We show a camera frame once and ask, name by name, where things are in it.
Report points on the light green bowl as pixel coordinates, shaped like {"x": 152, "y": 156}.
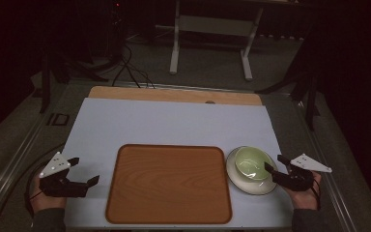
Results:
{"x": 251, "y": 162}

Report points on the white table mat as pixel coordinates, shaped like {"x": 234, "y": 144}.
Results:
{"x": 174, "y": 122}

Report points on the white saucer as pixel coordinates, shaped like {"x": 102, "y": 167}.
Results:
{"x": 238, "y": 182}

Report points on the black metal stand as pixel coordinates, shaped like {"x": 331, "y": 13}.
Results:
{"x": 311, "y": 96}

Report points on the person's right hand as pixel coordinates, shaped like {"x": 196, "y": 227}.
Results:
{"x": 304, "y": 200}

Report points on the person's left hand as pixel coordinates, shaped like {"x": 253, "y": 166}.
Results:
{"x": 45, "y": 202}

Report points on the white metal stand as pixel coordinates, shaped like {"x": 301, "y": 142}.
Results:
{"x": 177, "y": 38}

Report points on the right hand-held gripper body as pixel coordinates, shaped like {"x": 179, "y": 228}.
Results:
{"x": 298, "y": 181}

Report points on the black floor socket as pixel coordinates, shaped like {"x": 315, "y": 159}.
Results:
{"x": 58, "y": 119}

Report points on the brown wooden tray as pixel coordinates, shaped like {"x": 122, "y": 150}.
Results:
{"x": 169, "y": 185}

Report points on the black equipment tower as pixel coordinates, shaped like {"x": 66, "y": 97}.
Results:
{"x": 117, "y": 29}

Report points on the metal floor rail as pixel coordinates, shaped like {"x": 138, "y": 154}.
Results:
{"x": 330, "y": 180}
{"x": 11, "y": 167}

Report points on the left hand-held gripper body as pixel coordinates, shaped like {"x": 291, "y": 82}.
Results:
{"x": 54, "y": 165}

